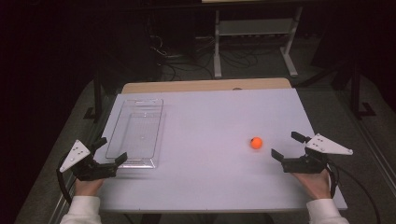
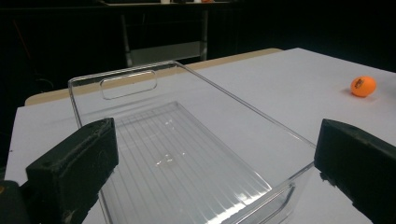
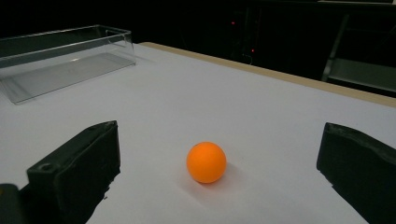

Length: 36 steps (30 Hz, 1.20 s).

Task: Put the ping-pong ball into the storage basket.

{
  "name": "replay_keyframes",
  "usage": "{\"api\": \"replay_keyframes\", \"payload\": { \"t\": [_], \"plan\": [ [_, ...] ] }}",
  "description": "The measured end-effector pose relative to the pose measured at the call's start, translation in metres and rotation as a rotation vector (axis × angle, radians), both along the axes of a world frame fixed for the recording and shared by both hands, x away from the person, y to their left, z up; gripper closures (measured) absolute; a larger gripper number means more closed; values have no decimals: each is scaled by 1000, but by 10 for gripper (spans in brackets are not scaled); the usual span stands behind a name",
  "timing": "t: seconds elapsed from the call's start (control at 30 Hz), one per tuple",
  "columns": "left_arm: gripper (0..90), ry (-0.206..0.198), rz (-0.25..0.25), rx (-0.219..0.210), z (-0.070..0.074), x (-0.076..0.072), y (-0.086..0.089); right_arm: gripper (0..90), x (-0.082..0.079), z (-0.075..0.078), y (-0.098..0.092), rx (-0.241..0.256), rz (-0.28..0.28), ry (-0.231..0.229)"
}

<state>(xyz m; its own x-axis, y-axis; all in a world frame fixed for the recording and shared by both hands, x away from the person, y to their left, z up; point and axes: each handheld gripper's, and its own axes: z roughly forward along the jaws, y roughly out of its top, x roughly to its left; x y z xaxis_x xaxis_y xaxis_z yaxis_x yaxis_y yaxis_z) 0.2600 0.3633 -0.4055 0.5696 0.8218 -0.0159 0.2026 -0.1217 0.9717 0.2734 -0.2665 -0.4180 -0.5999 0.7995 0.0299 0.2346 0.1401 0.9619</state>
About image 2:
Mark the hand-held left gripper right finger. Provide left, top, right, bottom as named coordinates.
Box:
left=313, top=118, right=396, bottom=224

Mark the clear plastic container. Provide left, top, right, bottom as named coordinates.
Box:
left=67, top=60, right=317, bottom=224

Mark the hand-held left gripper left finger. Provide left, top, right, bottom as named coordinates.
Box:
left=25, top=117, right=120, bottom=224

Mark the metal stand table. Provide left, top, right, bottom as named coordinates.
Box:
left=120, top=1, right=210, bottom=67

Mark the orange ping-pong ball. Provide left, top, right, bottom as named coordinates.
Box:
left=350, top=76, right=377, bottom=98

